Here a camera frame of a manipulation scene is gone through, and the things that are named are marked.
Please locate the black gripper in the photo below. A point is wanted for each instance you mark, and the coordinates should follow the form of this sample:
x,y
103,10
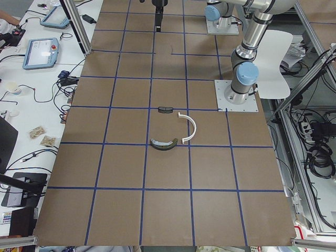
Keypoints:
x,y
159,3

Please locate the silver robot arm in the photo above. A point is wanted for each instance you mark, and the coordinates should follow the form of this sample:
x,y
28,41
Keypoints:
x,y
219,16
245,72

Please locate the black power adapter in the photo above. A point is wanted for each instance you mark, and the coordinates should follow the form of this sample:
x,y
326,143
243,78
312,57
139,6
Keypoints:
x,y
88,19

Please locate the far blue teach pendant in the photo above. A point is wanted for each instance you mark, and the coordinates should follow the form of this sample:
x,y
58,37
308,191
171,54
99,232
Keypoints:
x,y
56,18

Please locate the blue teach pendant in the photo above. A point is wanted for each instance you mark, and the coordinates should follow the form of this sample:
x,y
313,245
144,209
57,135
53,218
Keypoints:
x,y
41,53
56,18

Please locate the black brake pad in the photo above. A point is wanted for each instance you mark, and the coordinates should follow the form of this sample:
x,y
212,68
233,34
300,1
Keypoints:
x,y
165,110

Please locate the near blue teach pendant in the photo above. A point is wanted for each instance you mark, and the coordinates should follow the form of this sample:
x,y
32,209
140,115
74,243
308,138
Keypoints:
x,y
41,53

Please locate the white plastic chair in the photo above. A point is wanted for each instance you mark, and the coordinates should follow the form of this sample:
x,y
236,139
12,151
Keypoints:
x,y
270,53

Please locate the green brake shoe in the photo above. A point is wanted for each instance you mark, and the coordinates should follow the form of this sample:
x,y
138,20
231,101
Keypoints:
x,y
163,146

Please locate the white tape roll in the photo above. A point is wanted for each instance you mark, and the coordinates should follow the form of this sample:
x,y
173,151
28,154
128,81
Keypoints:
x,y
13,88

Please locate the bag of small parts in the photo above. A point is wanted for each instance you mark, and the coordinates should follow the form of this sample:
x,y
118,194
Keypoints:
x,y
36,132

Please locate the black monitor stand base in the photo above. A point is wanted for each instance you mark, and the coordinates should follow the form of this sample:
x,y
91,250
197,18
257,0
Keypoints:
x,y
24,189

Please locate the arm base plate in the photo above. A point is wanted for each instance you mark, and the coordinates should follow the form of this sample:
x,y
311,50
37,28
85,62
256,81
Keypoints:
x,y
229,101
223,26

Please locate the aluminium frame post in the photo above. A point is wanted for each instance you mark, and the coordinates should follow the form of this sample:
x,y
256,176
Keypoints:
x,y
76,24

